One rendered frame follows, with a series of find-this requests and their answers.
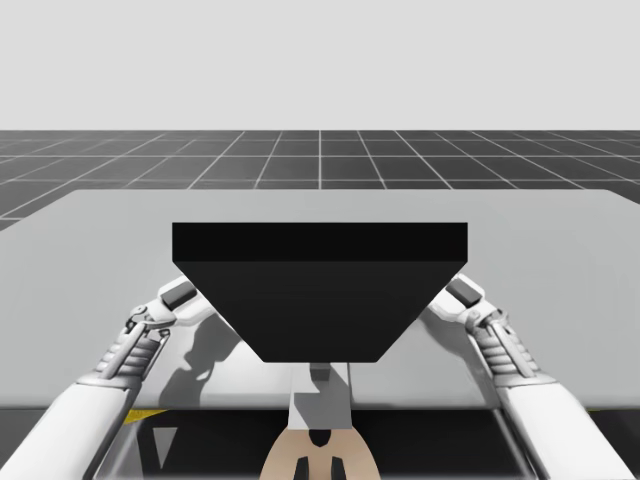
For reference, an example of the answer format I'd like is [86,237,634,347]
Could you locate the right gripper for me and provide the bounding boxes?
[423,272,489,326]

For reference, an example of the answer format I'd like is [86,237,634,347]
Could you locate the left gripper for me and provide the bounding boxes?
[156,274,222,329]

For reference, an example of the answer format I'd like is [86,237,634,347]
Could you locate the black screen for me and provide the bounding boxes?
[171,222,470,364]

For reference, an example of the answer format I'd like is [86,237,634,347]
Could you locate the grey stand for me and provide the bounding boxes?
[288,361,353,432]

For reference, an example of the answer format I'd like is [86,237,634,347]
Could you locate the tan robot part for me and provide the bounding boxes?
[259,428,382,480]

